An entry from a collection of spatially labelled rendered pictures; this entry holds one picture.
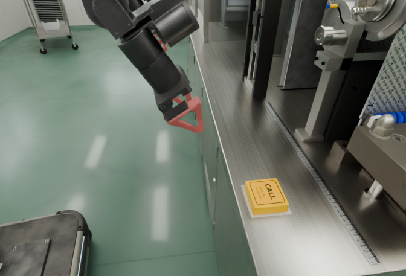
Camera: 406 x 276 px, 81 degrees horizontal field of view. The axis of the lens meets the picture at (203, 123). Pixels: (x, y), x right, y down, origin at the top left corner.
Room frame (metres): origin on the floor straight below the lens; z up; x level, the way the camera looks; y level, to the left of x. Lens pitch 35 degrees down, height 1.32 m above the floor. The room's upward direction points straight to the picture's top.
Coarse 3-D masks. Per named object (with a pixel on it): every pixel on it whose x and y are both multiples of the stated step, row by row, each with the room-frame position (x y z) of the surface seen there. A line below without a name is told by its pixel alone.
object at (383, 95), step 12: (396, 36) 0.45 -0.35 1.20; (396, 48) 0.45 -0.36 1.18; (384, 60) 0.45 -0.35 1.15; (396, 60) 0.45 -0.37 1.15; (384, 72) 0.45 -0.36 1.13; (396, 72) 0.45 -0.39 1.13; (384, 84) 0.45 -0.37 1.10; (396, 84) 0.45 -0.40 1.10; (372, 96) 0.45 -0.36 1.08; (384, 96) 0.45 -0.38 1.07; (396, 96) 0.45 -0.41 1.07; (372, 108) 0.45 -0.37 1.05; (384, 108) 0.45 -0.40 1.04; (396, 108) 0.45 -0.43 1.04
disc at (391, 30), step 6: (402, 12) 0.45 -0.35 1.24; (354, 18) 0.56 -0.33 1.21; (402, 18) 0.44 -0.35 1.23; (396, 24) 0.45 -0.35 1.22; (402, 24) 0.44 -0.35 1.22; (384, 30) 0.47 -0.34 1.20; (390, 30) 0.46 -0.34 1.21; (396, 30) 0.45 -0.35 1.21; (366, 36) 0.51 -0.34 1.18; (372, 36) 0.49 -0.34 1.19; (378, 36) 0.48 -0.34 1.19; (384, 36) 0.47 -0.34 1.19; (390, 36) 0.46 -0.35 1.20
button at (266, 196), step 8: (248, 184) 0.34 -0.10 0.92; (256, 184) 0.34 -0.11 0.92; (264, 184) 0.34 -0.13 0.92; (272, 184) 0.34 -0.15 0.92; (248, 192) 0.32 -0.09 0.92; (256, 192) 0.32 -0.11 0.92; (264, 192) 0.32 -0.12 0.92; (272, 192) 0.32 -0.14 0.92; (280, 192) 0.32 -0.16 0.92; (256, 200) 0.30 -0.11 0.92; (264, 200) 0.30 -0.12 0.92; (272, 200) 0.30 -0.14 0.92; (280, 200) 0.30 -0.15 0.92; (256, 208) 0.28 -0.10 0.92; (264, 208) 0.28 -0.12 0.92; (272, 208) 0.29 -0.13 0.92; (280, 208) 0.29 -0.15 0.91
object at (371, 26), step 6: (396, 0) 0.47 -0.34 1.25; (402, 0) 0.45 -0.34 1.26; (396, 6) 0.46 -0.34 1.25; (402, 6) 0.45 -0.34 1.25; (390, 12) 0.47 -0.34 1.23; (396, 12) 0.46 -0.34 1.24; (360, 18) 0.54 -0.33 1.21; (384, 18) 0.48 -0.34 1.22; (390, 18) 0.46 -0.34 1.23; (396, 18) 0.45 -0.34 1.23; (366, 24) 0.52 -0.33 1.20; (372, 24) 0.50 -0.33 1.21; (378, 24) 0.49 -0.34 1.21; (384, 24) 0.47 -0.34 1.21; (390, 24) 0.46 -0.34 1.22; (366, 30) 0.51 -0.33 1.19; (372, 30) 0.49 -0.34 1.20; (378, 30) 0.48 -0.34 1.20
